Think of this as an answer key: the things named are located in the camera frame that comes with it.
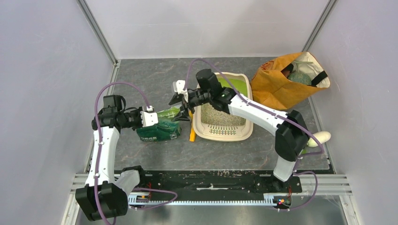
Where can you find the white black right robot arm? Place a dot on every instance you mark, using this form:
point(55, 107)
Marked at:
point(289, 129)

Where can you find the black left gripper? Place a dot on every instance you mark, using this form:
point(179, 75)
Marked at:
point(137, 111)

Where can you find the orange tote bag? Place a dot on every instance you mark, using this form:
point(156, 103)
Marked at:
point(270, 86)

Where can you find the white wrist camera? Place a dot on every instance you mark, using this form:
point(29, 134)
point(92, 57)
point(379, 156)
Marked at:
point(180, 90)
point(148, 116)

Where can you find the beige green litter box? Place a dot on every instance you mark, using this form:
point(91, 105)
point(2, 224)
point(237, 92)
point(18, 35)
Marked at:
point(212, 124)

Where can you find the white radish with leaves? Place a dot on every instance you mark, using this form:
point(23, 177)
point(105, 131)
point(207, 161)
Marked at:
point(322, 137)

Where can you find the green cat litter bag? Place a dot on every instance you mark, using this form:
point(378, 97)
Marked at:
point(166, 129)

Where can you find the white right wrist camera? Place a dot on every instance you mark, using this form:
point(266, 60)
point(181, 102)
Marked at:
point(180, 90)

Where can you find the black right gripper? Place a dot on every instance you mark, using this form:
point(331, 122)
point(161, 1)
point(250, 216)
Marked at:
point(184, 115)

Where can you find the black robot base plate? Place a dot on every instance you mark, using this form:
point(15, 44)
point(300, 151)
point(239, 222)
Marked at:
point(218, 185)

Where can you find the green melon in bag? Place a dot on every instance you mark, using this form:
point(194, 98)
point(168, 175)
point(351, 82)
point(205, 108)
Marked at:
point(297, 76)

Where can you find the yellow plastic scoop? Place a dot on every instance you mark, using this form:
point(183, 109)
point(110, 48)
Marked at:
point(192, 137)

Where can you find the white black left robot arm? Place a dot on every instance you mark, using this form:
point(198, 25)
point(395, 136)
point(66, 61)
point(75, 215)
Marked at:
point(102, 195)

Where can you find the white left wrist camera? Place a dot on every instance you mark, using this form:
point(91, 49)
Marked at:
point(148, 116)

